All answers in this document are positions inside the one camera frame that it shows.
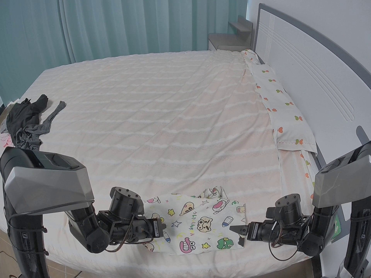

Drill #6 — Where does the black cable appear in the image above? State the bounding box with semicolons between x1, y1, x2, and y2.
104;236;154;253
268;233;300;262

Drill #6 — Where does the white printed pillow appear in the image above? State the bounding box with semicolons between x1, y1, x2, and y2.
252;63;318;155
241;49;260;65

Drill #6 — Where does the blue-green curtain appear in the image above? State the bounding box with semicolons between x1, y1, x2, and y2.
0;0;73;105
59;0;250;64

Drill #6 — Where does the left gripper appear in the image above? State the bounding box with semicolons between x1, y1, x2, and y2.
136;217;168;240

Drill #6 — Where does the bed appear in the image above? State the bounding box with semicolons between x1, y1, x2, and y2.
0;3;371;278

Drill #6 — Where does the dark grey garment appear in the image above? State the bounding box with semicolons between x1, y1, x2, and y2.
14;101;67;151

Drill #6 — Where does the pink garment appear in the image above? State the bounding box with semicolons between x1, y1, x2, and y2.
0;133;14;148

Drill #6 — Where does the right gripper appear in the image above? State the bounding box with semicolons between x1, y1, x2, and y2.
230;221;273;242

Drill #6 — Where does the grey bedside table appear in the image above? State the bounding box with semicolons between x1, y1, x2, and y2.
209;15;254;51

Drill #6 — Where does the black garment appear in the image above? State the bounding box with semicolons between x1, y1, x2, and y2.
6;94;49;136

